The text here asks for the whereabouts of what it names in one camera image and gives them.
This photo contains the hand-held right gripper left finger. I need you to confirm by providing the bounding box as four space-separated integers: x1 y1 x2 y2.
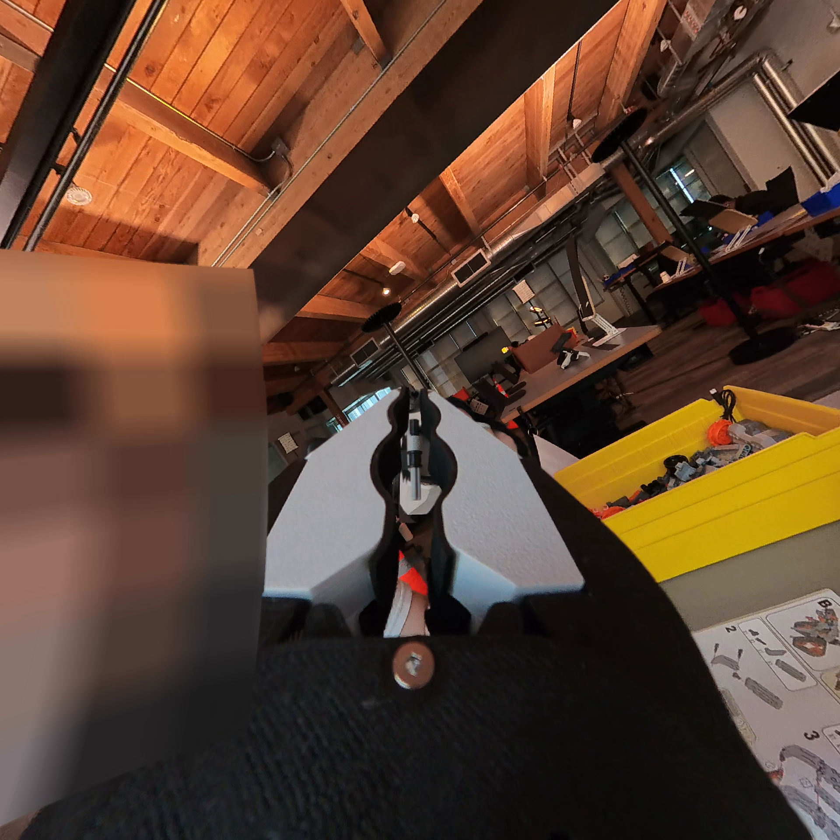
264 387 413 632

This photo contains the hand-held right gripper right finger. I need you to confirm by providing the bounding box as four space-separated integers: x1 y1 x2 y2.
419 387 586 632

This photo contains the light grey bent beam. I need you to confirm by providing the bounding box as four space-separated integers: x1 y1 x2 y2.
392 387 443 526

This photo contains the yellow plastic bin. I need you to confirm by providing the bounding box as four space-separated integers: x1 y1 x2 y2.
554 386 840 582

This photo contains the grey desk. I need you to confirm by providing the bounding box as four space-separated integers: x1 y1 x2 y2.
656 518 840 840

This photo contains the black pole stand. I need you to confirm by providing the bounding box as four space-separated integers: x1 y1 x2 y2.
592 108 799 366
362 303 435 396

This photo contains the open instruction booklet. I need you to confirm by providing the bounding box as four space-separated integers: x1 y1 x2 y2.
692 591 840 840

